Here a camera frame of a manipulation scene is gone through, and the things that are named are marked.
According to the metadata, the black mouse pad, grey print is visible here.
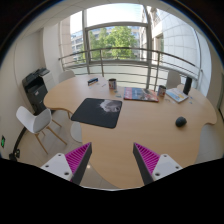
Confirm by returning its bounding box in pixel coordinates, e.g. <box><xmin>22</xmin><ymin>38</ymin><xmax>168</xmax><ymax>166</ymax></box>
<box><xmin>70</xmin><ymin>97</ymin><xmax>124</xmax><ymax>130</ymax></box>

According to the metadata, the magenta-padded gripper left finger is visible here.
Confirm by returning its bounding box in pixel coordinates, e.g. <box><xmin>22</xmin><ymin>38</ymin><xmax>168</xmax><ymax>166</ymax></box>
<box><xmin>40</xmin><ymin>142</ymin><xmax>93</xmax><ymax>186</ymax></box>

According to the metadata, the black office printer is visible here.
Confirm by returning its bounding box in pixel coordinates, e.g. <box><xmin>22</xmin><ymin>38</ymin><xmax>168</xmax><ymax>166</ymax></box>
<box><xmin>21</xmin><ymin>67</ymin><xmax>52</xmax><ymax>114</ymax></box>

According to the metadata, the red and black magazine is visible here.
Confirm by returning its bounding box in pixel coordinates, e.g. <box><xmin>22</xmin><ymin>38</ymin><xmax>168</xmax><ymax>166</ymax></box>
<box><xmin>123</xmin><ymin>86</ymin><xmax>160</xmax><ymax>103</ymax></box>

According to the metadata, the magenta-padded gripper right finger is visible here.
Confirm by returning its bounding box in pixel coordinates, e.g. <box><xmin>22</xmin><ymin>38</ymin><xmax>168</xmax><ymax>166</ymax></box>
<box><xmin>132</xmin><ymin>142</ymin><xmax>184</xmax><ymax>186</ymax></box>

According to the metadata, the tall black speaker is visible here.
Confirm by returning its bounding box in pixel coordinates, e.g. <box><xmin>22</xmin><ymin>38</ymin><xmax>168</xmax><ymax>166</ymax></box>
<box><xmin>182</xmin><ymin>76</ymin><xmax>193</xmax><ymax>96</ymax></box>

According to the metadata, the white chair with wooden legs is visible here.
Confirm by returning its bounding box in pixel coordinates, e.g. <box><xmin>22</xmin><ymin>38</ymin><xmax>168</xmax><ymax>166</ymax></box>
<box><xmin>15</xmin><ymin>105</ymin><xmax>68</xmax><ymax>155</ymax></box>

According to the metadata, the black computer mouse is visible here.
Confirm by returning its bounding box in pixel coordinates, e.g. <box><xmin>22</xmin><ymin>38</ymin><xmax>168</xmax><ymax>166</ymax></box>
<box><xmin>175</xmin><ymin>116</ymin><xmax>188</xmax><ymax>128</ymax></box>

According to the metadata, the white and blue booklet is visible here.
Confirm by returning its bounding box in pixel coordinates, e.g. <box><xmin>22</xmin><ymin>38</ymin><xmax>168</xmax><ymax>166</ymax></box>
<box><xmin>165</xmin><ymin>87</ymin><xmax>190</xmax><ymax>104</ymax></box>

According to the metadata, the metal balcony railing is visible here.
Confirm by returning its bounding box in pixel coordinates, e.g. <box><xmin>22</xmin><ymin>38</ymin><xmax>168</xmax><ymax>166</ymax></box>
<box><xmin>58</xmin><ymin>46</ymin><xmax>204</xmax><ymax>91</ymax></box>

